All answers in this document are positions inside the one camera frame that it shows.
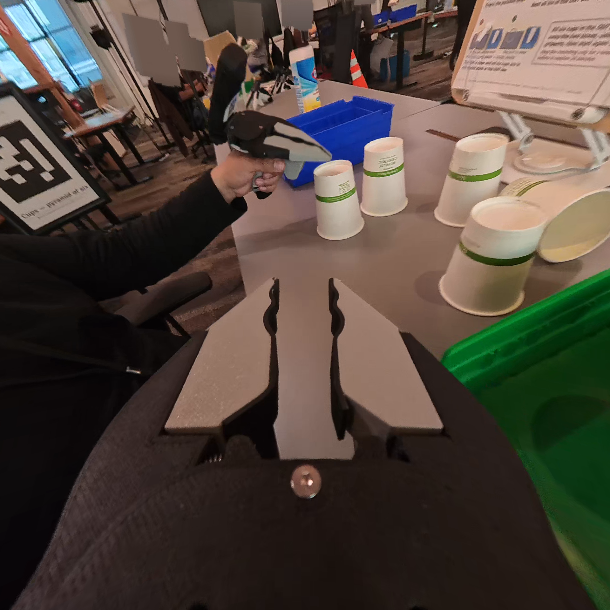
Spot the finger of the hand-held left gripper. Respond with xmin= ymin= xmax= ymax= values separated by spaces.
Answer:
xmin=284 ymin=141 xmax=333 ymax=182
xmin=273 ymin=119 xmax=330 ymax=154

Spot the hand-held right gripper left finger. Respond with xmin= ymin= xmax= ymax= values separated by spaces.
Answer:
xmin=164 ymin=278 xmax=280 ymax=435

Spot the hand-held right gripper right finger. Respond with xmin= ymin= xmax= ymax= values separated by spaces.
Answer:
xmin=328 ymin=278 xmax=445 ymax=440

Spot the blue plastic bin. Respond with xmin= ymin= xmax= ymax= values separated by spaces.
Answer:
xmin=284 ymin=95 xmax=395 ymax=188

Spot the white green-banded paper cup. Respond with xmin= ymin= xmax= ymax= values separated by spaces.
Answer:
xmin=499 ymin=177 xmax=610 ymax=264
xmin=438 ymin=196 xmax=549 ymax=316
xmin=434 ymin=133 xmax=511 ymax=228
xmin=313 ymin=159 xmax=365 ymax=240
xmin=360 ymin=137 xmax=409 ymax=217

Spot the green plastic bin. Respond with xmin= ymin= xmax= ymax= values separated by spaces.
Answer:
xmin=441 ymin=269 xmax=610 ymax=610

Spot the person's left forearm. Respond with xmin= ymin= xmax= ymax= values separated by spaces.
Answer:
xmin=0 ymin=171 xmax=248 ymax=306

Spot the person's left hand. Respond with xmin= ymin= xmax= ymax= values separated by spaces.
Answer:
xmin=211 ymin=152 xmax=287 ymax=204

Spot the wipes canister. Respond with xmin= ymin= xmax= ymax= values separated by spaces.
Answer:
xmin=288 ymin=45 xmax=321 ymax=113

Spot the orange traffic cone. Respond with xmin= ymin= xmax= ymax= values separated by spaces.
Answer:
xmin=349 ymin=49 xmax=369 ymax=89

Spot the brown hanging coat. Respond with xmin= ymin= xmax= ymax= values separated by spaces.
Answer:
xmin=148 ymin=78 xmax=196 ymax=158

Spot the blue storage crate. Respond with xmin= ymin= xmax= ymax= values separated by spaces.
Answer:
xmin=379 ymin=49 xmax=411 ymax=83

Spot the brown wooden desk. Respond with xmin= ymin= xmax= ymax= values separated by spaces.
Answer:
xmin=64 ymin=106 xmax=153 ymax=187

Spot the long background table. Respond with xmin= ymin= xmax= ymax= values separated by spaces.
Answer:
xmin=362 ymin=10 xmax=465 ymax=91

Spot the person's black jacket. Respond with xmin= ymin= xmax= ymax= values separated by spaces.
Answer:
xmin=0 ymin=248 xmax=206 ymax=608

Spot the framed tag sign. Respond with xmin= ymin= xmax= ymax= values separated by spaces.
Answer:
xmin=0 ymin=81 xmax=113 ymax=236

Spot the wooden instruction board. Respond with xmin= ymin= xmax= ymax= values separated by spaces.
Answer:
xmin=450 ymin=0 xmax=610 ymax=125

